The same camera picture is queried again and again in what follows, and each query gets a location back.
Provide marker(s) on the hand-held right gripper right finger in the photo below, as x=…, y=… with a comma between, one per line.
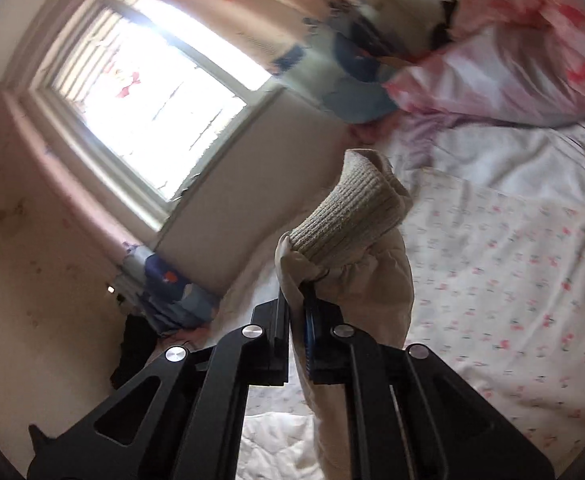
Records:
x=310, y=332

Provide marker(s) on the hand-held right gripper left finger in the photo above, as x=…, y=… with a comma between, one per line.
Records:
x=274, y=342

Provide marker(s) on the beige jacket with ribbed cuffs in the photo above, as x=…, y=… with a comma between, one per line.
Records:
x=352, y=220

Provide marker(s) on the dark cloth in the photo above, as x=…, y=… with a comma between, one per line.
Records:
x=137, y=350

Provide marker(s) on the charger with small light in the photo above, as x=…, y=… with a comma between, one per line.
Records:
x=110, y=288

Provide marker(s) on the cherry print bed sheet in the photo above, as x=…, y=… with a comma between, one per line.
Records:
x=497, y=310

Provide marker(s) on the pink curtain with blue hem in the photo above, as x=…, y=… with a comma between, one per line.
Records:
x=352, y=95

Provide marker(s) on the white quilted blanket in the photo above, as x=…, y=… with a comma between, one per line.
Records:
x=497, y=160

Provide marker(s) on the window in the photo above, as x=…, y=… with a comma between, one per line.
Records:
x=162, y=100

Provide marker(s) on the pink floral pillow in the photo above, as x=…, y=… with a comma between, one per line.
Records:
x=497, y=75

